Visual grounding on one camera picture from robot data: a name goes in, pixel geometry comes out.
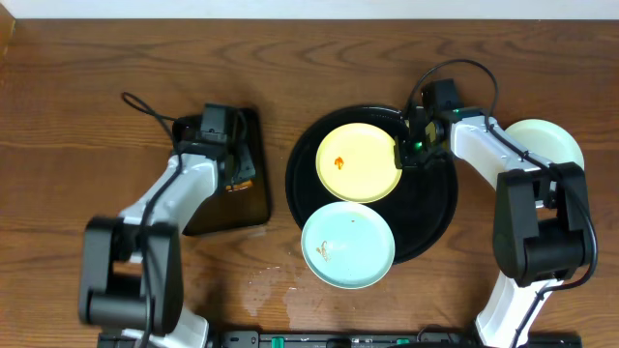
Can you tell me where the light blue plate top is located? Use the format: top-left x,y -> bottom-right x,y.
506,119 -> 584,168

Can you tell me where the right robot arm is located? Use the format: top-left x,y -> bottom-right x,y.
396,104 -> 598,347

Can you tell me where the light blue plate bottom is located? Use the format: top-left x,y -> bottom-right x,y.
301,201 -> 396,290

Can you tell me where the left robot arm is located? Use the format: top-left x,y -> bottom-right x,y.
78,104 -> 271,347

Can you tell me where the yellow plate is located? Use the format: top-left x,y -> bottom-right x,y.
315,123 -> 402,203

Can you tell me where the light blue plate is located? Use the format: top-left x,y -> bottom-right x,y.
301,201 -> 396,290
506,119 -> 584,168

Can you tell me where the black rectangular water tray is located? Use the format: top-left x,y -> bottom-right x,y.
172,108 -> 271,236

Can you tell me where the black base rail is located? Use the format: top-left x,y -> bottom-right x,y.
96,331 -> 583,348

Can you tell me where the round black tray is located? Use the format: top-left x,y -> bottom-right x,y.
285,105 -> 458,264

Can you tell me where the green orange sponge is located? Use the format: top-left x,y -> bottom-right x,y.
225,180 -> 253,192

